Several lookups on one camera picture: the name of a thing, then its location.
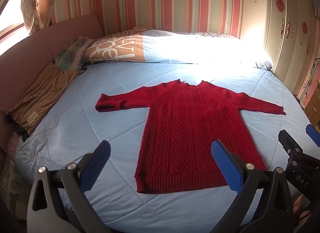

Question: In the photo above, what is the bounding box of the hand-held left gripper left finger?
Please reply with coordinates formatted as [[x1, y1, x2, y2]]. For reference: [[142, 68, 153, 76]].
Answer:
[[26, 140, 112, 233]]

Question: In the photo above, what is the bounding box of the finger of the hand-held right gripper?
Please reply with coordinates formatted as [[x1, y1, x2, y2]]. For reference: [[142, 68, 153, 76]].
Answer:
[[305, 124, 320, 146], [278, 129, 304, 164]]

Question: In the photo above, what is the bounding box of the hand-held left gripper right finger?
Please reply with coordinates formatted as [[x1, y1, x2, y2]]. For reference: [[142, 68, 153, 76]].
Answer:
[[211, 139, 294, 233]]

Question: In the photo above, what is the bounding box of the red knit sweater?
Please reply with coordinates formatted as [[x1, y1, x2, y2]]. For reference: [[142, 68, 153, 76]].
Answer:
[[95, 79, 287, 195]]

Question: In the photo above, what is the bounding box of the person's right hand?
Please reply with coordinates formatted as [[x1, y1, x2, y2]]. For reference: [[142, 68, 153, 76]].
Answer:
[[293, 195, 306, 222]]

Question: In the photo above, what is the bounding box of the wooden nightstand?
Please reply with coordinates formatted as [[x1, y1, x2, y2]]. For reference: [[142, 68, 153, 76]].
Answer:
[[301, 80, 320, 128]]

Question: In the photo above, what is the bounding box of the light blue quilted bedspread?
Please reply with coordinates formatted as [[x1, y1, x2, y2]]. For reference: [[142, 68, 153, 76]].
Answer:
[[14, 60, 314, 233]]

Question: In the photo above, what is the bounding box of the tan folded garment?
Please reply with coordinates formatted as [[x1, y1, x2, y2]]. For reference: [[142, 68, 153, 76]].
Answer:
[[6, 62, 84, 136]]

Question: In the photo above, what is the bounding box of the cream wardrobe with floral decals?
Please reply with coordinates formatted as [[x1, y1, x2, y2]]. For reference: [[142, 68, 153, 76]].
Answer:
[[264, 0, 318, 98]]

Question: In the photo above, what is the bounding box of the green plaid pillow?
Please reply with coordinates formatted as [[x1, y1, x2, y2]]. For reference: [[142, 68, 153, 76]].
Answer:
[[54, 36, 94, 71]]

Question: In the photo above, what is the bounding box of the printed blue and tan duvet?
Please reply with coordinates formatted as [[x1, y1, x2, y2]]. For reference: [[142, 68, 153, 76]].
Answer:
[[84, 26, 273, 69]]

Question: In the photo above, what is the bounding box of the pink padded headboard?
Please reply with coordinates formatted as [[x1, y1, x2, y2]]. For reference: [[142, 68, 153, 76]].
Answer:
[[0, 13, 105, 118]]

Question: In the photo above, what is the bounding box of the window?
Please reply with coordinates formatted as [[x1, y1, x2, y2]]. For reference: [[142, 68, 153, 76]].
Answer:
[[0, 0, 25, 39]]

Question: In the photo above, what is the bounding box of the patterned beige curtain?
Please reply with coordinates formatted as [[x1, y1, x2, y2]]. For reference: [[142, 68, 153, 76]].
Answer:
[[20, 0, 58, 35]]

